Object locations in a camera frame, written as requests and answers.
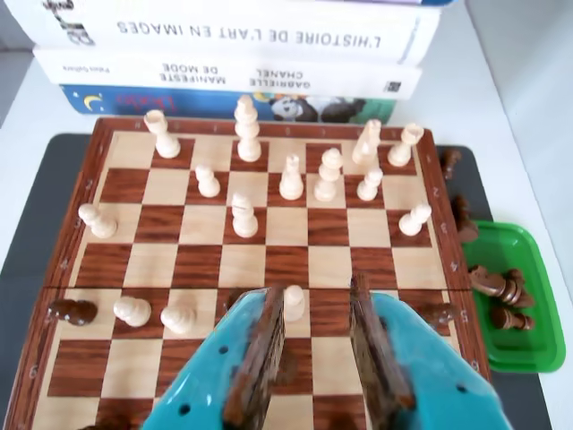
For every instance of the teal gripper finger with brown pad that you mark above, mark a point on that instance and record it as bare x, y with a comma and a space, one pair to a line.
447, 394
201, 385

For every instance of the light wooden pawn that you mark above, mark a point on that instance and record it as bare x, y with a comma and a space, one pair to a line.
294, 304
208, 183
134, 312
369, 188
414, 221
100, 224
179, 319

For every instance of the dark wooden pawn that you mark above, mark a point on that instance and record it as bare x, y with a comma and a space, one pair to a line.
521, 286
441, 313
510, 319
452, 163
76, 312

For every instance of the wooden folding chess board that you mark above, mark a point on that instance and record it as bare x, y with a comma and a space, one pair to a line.
286, 264

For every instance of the green plastic tray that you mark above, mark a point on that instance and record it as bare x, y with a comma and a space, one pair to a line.
524, 354

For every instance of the light wooden rook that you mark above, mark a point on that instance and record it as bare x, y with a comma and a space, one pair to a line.
403, 150
165, 141

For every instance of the light wooden knight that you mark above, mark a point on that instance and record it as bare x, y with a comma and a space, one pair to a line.
366, 145

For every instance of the blue panda children's book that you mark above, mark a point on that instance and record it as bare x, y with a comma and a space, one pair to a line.
201, 105

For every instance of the white Gabrielle Chanel book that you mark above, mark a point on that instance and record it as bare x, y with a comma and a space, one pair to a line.
336, 80

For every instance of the white art history book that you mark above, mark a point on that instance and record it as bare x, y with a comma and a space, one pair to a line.
224, 22

